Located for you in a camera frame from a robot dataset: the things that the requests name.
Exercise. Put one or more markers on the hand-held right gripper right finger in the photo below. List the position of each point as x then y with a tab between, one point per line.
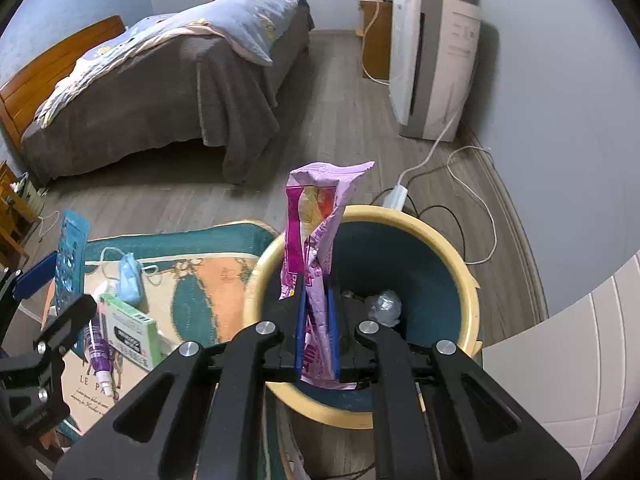
333	332

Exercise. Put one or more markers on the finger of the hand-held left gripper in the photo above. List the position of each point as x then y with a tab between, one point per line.
35	276
70	322

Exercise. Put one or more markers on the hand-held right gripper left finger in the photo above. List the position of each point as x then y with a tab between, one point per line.
300	332

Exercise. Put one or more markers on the teal blister pack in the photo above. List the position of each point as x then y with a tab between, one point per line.
70	255

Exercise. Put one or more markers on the blue face mask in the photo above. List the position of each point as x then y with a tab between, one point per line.
131	280

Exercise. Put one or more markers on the pink snack wrapper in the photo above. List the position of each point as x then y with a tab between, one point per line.
320	240

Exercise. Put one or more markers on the teal bin with yellow rim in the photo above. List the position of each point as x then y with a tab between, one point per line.
430	270

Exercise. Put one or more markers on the purple tube with white cap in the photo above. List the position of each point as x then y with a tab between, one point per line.
100	350

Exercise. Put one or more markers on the clear plastic bag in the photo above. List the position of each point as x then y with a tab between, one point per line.
385	306

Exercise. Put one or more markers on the green and white cardboard box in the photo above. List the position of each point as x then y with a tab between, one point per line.
130	330

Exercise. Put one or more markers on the wooden stool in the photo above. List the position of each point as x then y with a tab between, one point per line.
12	210

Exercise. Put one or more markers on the teal and orange patterned mat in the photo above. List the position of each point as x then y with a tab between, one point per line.
210	280

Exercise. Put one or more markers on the white power strip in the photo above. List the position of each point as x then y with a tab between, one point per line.
396	197

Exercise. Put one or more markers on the bed with brown cover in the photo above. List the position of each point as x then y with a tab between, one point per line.
150	105

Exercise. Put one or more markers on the white panelled cabinet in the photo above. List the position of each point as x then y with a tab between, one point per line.
575	385

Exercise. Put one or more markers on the white air purifier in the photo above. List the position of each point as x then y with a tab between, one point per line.
435	60

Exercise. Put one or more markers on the wooden cabinet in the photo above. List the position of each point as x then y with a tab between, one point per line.
377	35

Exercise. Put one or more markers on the blue floral quilt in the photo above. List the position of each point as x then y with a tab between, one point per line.
220	20

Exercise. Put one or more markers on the wooden bed frame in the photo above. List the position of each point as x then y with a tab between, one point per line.
45	70

